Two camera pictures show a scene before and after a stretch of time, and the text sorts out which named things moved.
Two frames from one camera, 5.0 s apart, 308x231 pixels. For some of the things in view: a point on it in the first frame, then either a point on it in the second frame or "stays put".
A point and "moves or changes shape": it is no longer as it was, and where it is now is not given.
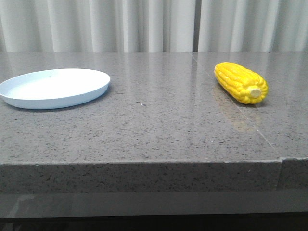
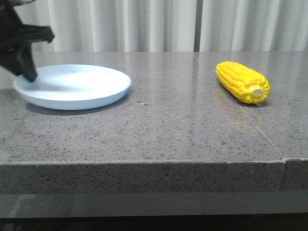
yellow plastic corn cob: (248, 87) stays put
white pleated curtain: (153, 26) stays put
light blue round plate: (53, 88) moves or changes shape
